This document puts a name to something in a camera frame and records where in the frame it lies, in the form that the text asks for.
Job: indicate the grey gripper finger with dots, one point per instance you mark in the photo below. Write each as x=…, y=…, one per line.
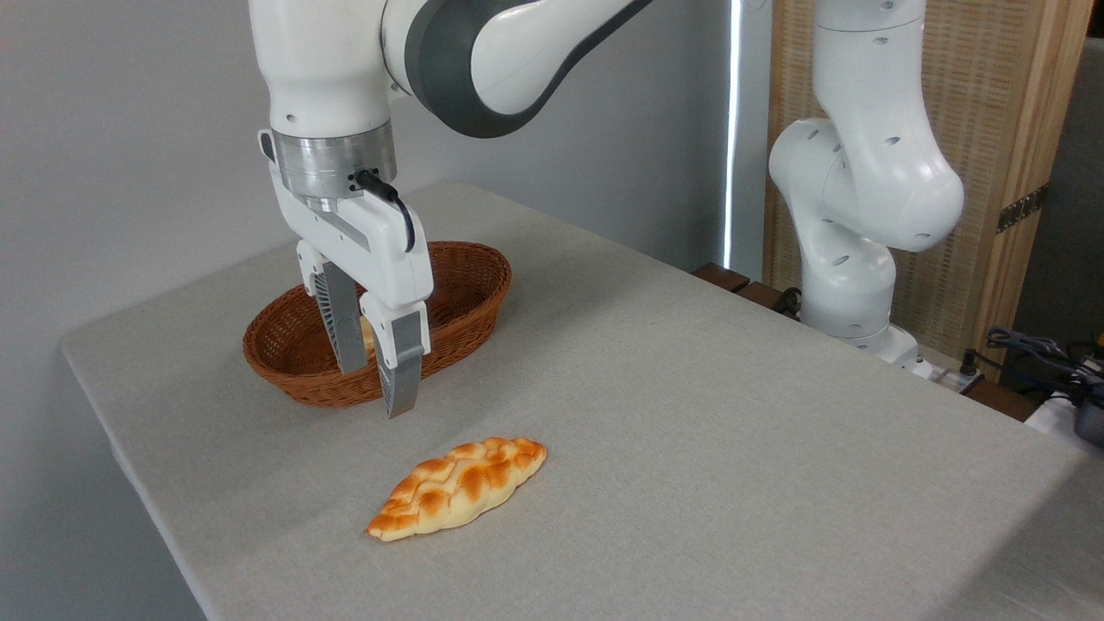
x=343, y=332
x=401, y=371

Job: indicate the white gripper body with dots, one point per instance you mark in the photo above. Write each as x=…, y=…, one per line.
x=379, y=250

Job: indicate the long braided bread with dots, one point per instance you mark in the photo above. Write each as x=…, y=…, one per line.
x=457, y=487

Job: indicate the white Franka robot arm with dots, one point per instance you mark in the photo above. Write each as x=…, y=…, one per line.
x=319, y=69

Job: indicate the black plug on robot base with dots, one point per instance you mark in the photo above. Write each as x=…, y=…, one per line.
x=971, y=364

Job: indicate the small pale bread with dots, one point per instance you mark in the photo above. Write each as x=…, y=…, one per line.
x=369, y=336

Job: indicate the brown wicker basket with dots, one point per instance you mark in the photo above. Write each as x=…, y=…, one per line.
x=466, y=285

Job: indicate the grey tablecloth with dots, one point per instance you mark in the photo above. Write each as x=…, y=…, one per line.
x=690, y=431

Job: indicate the bright vertical light strip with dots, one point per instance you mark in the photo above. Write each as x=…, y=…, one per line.
x=732, y=129

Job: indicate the rattan and wood folding screen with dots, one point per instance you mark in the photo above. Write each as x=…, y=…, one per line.
x=992, y=129

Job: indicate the metal screen hinge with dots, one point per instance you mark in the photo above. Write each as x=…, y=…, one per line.
x=1022, y=209

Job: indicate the white box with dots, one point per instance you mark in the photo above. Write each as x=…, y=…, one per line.
x=1048, y=418

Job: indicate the dark grey round container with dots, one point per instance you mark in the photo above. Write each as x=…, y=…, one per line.
x=1091, y=424

